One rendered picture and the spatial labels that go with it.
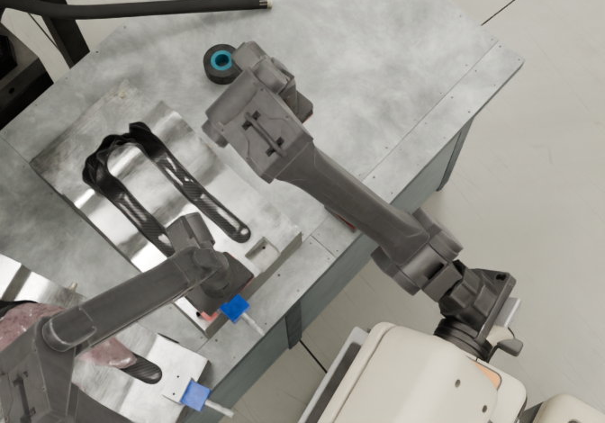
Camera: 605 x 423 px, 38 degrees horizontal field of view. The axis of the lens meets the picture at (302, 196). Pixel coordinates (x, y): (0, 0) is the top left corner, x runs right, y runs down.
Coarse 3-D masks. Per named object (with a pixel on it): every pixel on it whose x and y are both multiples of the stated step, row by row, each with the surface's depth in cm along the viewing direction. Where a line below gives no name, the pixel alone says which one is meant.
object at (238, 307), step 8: (240, 296) 162; (224, 304) 162; (232, 304) 162; (240, 304) 161; (248, 304) 162; (224, 312) 161; (232, 312) 161; (240, 312) 161; (232, 320) 161; (248, 320) 161; (256, 328) 161
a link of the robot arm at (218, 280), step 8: (208, 240) 144; (216, 256) 143; (224, 256) 144; (224, 264) 143; (216, 272) 142; (224, 272) 143; (208, 280) 143; (216, 280) 143; (224, 280) 144; (208, 288) 146; (216, 288) 146
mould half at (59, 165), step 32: (128, 96) 181; (96, 128) 178; (128, 128) 178; (160, 128) 170; (32, 160) 176; (64, 160) 176; (128, 160) 168; (192, 160) 171; (64, 192) 166; (96, 192) 166; (160, 192) 169; (224, 192) 171; (256, 192) 171; (96, 224) 165; (128, 224) 167; (256, 224) 168; (288, 224) 168; (128, 256) 167; (160, 256) 167; (288, 256) 174; (256, 288) 171; (192, 320) 166; (224, 320) 169
